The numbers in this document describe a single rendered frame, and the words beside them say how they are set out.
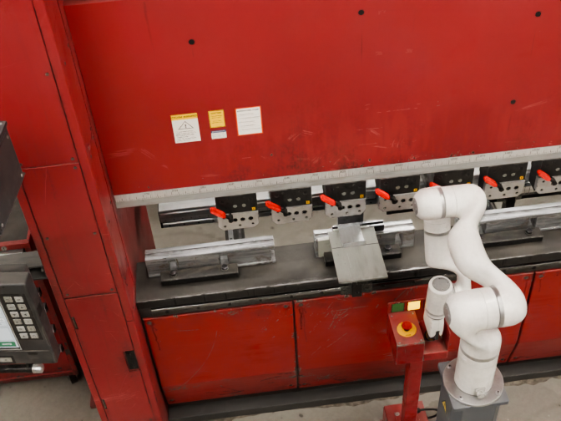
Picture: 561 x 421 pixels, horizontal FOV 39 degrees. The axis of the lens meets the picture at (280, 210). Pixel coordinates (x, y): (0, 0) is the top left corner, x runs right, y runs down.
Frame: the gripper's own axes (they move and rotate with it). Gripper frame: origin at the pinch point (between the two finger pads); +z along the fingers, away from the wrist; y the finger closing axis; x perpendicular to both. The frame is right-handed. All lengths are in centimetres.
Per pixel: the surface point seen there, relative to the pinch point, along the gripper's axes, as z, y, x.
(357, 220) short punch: -26, -38, -22
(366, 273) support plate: -25.0, -13.6, -23.5
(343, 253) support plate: -24.1, -24.9, -29.7
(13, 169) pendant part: -109, -1, -125
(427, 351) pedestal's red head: 3.0, 5.2, -2.9
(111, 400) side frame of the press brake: 34, -10, -128
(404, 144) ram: -64, -38, -6
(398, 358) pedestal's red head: 3.4, 6.5, -14.1
